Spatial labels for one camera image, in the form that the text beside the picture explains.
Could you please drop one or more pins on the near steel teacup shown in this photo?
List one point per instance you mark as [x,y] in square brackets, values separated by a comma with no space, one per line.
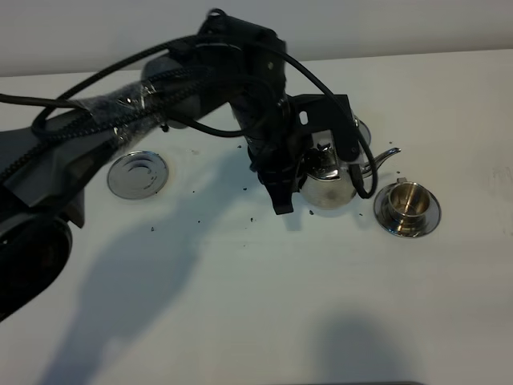
[408,200]

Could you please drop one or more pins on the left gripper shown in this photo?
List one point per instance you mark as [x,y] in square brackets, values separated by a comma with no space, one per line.
[279,138]

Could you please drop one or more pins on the teapot steel saucer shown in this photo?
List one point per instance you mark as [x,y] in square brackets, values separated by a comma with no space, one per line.
[137,175]

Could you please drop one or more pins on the stainless steel teapot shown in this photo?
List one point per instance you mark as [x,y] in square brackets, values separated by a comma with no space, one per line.
[328,183]

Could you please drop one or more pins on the near steel saucer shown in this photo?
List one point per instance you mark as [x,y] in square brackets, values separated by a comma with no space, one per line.
[419,228]

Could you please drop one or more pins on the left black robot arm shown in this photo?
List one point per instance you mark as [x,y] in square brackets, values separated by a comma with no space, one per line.
[227,81]

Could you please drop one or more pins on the far steel saucer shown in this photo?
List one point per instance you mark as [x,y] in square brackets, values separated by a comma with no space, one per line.
[364,130]

